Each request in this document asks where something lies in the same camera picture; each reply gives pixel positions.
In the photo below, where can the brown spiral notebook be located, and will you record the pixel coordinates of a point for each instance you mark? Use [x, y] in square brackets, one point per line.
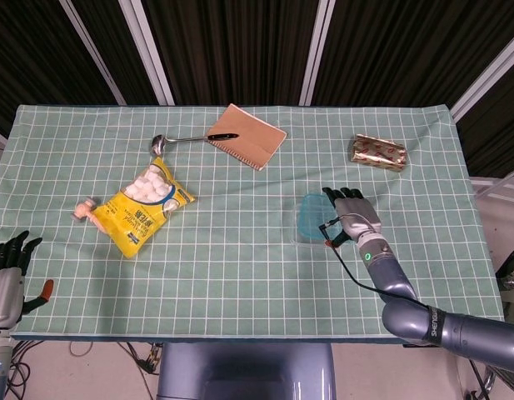
[248, 139]

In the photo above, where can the black pleated curtain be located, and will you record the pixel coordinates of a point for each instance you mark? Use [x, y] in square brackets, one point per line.
[231, 50]

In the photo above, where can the black fan guard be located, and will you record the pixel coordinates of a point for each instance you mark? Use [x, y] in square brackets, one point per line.
[510, 260]

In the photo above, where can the clear plastic container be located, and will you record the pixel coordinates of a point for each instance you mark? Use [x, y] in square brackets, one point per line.
[293, 233]

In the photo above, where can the small beige toy hammer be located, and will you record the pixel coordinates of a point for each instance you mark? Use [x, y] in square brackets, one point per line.
[85, 208]

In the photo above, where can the yellow marshmallow bag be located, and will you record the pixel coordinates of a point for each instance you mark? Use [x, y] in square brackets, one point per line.
[131, 216]

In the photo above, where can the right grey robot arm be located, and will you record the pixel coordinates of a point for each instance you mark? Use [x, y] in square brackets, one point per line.
[460, 329]

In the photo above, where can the blue plastic lid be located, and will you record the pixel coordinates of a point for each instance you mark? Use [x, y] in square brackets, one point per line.
[315, 216]

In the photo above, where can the white pipe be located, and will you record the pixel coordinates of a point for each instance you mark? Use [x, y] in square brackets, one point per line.
[500, 183]

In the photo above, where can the gold foil wrapped block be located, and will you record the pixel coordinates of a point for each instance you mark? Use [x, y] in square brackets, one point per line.
[377, 152]

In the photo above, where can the green checked tablecloth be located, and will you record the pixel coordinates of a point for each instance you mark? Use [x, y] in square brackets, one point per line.
[240, 283]

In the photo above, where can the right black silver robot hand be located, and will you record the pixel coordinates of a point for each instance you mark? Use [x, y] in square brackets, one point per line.
[358, 216]

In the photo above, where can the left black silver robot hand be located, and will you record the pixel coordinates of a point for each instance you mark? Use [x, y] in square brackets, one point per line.
[4, 296]

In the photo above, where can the grey-blue robot torso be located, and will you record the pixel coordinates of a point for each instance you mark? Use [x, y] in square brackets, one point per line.
[246, 371]

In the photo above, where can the white metal frame post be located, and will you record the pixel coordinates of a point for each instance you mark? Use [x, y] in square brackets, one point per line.
[92, 50]
[317, 50]
[485, 77]
[146, 46]

